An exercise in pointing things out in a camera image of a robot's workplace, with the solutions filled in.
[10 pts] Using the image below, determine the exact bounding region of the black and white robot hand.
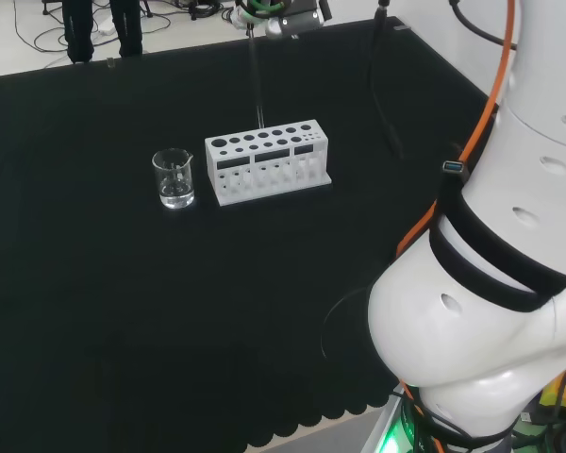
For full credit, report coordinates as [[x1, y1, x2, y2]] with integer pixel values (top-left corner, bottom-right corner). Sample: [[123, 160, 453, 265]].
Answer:
[[230, 0, 334, 42]]

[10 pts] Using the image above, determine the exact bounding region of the clear glass rod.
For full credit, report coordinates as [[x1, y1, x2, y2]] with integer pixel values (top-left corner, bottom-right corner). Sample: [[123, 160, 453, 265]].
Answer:
[[245, 22, 266, 129]]

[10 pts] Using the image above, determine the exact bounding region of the white test tube rack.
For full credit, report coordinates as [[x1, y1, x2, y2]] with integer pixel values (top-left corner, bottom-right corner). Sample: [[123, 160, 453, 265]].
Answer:
[[203, 118, 334, 208]]

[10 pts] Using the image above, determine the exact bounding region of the glass beaker with water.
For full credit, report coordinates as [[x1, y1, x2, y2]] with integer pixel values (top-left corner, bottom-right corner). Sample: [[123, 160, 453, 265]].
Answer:
[[151, 147, 197, 210]]

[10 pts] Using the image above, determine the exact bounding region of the person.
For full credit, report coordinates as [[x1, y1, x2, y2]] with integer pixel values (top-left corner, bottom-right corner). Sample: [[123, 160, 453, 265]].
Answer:
[[59, 0, 145, 65]]

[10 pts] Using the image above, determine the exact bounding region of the black table cloth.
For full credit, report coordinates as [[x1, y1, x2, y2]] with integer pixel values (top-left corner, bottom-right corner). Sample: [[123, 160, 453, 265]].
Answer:
[[0, 15, 502, 453]]

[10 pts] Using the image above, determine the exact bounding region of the yellow stop button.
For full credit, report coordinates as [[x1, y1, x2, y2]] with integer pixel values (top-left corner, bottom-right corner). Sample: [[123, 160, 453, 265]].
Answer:
[[539, 357, 566, 412]]

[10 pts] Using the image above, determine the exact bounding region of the green cable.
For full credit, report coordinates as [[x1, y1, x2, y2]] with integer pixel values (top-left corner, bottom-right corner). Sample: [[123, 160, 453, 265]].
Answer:
[[241, 0, 291, 21]]

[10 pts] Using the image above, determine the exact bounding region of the coiled black cable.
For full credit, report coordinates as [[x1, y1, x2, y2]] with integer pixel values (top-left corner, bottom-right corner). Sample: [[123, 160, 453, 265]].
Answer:
[[187, 0, 225, 22]]

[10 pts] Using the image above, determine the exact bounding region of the black hanging cable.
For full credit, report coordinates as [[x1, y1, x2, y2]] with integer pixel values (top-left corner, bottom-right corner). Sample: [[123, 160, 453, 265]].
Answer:
[[368, 0, 409, 161]]

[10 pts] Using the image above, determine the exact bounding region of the thick black cable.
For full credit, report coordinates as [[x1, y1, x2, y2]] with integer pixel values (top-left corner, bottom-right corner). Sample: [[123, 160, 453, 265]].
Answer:
[[447, 0, 518, 52]]

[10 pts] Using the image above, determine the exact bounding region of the orange cable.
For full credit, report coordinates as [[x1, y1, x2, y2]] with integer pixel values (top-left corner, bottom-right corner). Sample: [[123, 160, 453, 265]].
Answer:
[[394, 0, 519, 453]]

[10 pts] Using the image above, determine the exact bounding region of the black floor cable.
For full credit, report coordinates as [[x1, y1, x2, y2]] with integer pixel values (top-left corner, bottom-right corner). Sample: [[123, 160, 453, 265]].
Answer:
[[12, 0, 120, 54]]

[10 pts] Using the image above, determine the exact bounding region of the black cable loop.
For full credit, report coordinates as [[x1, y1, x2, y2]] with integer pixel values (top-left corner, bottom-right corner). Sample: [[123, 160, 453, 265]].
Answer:
[[320, 285, 375, 362]]

